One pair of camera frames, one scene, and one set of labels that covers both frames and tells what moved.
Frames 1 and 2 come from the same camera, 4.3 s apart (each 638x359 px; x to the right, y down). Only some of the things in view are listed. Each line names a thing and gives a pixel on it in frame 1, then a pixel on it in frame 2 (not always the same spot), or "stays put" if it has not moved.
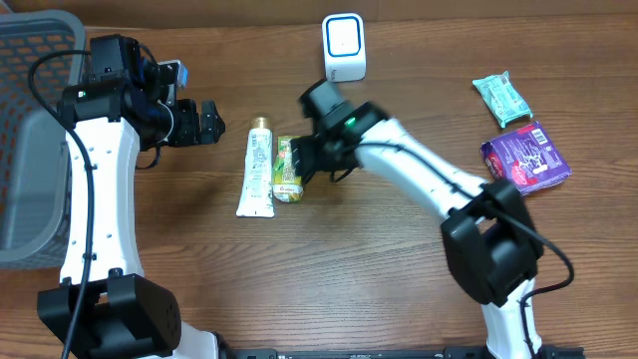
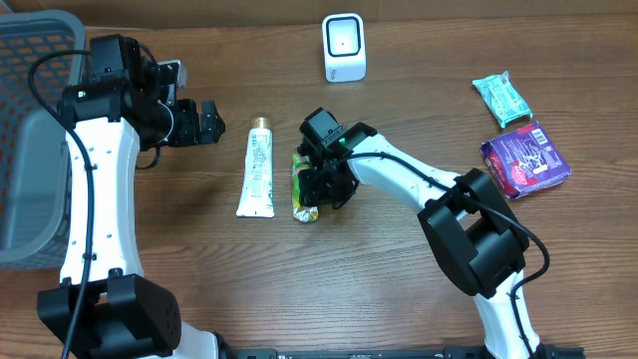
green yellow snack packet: (287, 187) to (309, 213)
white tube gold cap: (256, 195) stays put
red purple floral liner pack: (527, 158) stays put
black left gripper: (197, 124) stays put
